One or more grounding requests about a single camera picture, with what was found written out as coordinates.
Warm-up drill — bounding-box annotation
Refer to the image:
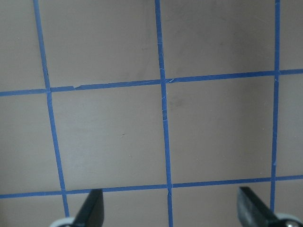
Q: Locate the blue tape strip left vertical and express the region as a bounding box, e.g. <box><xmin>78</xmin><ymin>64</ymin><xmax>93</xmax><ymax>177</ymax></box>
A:
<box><xmin>33</xmin><ymin>0</ymin><xmax>70</xmax><ymax>217</ymax></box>

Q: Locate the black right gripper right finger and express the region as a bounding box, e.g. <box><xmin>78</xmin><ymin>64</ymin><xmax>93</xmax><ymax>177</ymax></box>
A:
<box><xmin>237</xmin><ymin>187</ymin><xmax>303</xmax><ymax>227</ymax></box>

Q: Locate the blue tape strip horizontal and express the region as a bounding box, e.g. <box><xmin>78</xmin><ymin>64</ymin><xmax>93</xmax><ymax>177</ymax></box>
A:
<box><xmin>0</xmin><ymin>175</ymin><xmax>303</xmax><ymax>199</ymax></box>
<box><xmin>0</xmin><ymin>68</ymin><xmax>303</xmax><ymax>97</ymax></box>

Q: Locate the blue tape strip middle vertical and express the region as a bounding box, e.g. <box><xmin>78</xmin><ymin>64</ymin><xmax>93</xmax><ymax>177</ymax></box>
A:
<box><xmin>154</xmin><ymin>0</ymin><xmax>173</xmax><ymax>227</ymax></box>

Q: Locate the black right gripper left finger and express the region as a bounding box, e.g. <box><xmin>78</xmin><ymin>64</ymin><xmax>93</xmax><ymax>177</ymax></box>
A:
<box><xmin>50</xmin><ymin>188</ymin><xmax>105</xmax><ymax>227</ymax></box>

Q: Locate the blue tape strip vertical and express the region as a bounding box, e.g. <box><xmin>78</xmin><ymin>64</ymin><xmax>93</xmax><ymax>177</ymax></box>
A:
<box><xmin>154</xmin><ymin>0</ymin><xmax>173</xmax><ymax>227</ymax></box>
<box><xmin>270</xmin><ymin>0</ymin><xmax>280</xmax><ymax>211</ymax></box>
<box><xmin>33</xmin><ymin>0</ymin><xmax>70</xmax><ymax>217</ymax></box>

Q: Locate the blue tape strip lower horizontal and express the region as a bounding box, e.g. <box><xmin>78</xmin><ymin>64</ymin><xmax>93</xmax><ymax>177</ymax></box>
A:
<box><xmin>0</xmin><ymin>175</ymin><xmax>303</xmax><ymax>199</ymax></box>

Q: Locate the blue tape strip right vertical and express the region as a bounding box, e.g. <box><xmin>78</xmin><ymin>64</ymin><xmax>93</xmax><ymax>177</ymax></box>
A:
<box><xmin>270</xmin><ymin>0</ymin><xmax>280</xmax><ymax>211</ymax></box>

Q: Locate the blue tape strip upper horizontal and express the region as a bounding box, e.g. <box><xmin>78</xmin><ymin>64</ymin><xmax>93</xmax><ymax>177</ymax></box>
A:
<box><xmin>0</xmin><ymin>68</ymin><xmax>303</xmax><ymax>97</ymax></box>

